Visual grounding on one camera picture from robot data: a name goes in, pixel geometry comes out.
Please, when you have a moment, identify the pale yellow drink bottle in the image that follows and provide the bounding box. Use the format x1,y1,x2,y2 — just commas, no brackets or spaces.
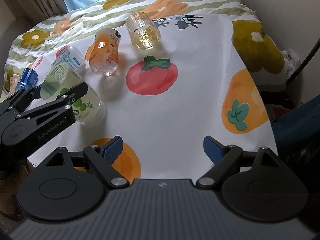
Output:
125,11,160,50

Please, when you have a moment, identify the blue label plastic bottle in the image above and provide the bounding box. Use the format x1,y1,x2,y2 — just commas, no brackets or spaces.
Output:
15,68,38,91

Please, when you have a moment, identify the black cable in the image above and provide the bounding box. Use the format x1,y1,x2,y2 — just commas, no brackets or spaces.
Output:
287,37,320,82

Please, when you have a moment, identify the white fruit print cloth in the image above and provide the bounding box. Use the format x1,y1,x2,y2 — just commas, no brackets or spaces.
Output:
29,14,276,181

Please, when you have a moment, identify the brown left curtain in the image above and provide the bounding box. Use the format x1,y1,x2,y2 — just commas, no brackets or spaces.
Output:
0,0,70,26

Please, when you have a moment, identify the clear blue label bottle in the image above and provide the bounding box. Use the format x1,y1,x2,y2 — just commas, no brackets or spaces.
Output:
50,46,86,72

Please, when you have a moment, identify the floral striped duvet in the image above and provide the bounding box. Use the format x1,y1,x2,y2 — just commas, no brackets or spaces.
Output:
0,0,288,100

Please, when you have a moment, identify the orange juice bottle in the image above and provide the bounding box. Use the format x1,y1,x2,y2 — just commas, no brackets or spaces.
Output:
88,28,121,76

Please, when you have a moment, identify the green label white bottle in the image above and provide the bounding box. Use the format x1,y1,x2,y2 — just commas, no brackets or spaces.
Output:
40,62,103,124

